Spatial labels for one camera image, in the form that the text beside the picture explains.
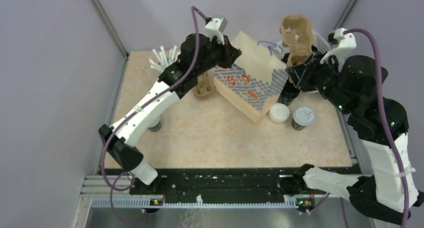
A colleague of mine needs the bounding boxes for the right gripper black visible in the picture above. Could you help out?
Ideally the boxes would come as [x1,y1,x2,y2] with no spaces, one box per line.
[285,51,353,115]

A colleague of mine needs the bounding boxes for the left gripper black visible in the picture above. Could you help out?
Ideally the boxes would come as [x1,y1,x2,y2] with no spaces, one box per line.
[195,33,242,77]

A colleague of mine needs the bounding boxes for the stack of black cups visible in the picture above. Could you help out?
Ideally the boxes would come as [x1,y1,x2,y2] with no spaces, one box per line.
[277,81,300,106]

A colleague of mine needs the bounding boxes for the cardboard cup carrier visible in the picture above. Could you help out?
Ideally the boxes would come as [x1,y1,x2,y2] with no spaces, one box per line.
[280,14,314,67]
[192,71,216,100]

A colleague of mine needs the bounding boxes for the checkered paper takeout bag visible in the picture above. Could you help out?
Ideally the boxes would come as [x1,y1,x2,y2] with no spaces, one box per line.
[213,31,288,123]

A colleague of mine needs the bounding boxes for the black coffee cup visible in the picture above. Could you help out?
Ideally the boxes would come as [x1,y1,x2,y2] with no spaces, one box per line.
[291,118,311,131]
[147,118,162,132]

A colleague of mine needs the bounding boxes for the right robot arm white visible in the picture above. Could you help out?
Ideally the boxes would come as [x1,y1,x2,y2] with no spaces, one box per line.
[280,52,424,225]

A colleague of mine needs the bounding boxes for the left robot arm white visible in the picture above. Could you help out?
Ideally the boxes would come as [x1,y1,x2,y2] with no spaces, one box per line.
[98,33,242,195]

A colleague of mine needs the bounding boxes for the white plastic basket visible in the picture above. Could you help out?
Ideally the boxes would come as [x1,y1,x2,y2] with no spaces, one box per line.
[276,30,332,54]

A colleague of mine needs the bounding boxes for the white wrapped straws bundle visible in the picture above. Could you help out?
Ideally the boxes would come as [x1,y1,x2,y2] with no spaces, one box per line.
[148,45,180,72]

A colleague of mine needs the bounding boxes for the stack of white lids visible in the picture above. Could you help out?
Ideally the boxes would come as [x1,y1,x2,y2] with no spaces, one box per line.
[268,103,290,124]

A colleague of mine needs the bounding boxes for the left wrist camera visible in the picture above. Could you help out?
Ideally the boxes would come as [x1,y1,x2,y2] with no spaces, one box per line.
[204,15,228,45]

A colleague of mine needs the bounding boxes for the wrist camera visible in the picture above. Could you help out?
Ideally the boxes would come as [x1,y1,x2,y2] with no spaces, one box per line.
[320,28,357,64]
[204,15,228,45]

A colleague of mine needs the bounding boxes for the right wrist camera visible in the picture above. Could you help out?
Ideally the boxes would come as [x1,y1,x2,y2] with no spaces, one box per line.
[320,28,357,64]

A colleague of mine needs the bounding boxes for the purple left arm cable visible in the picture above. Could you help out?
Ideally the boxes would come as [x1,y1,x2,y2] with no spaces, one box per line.
[100,6,210,225]

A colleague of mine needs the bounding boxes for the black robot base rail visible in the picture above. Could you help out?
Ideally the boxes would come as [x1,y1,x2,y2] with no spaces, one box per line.
[115,166,327,209]

